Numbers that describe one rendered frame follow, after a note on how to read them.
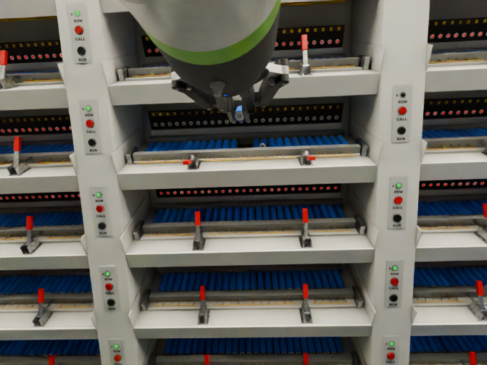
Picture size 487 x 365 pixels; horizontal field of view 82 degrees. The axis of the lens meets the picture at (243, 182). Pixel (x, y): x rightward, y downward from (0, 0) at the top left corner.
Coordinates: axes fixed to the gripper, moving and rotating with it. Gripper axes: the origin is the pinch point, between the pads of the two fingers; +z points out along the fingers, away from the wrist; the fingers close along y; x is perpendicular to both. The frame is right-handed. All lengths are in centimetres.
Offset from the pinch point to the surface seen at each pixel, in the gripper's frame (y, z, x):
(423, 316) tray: -44, 30, 47
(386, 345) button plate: -34, 29, 53
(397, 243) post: -35, 25, 27
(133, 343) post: 31, 28, 52
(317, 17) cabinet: -21, 35, -34
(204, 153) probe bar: 10.2, 24.7, 3.9
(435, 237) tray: -46, 28, 26
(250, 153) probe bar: -1.0, 25.2, 4.4
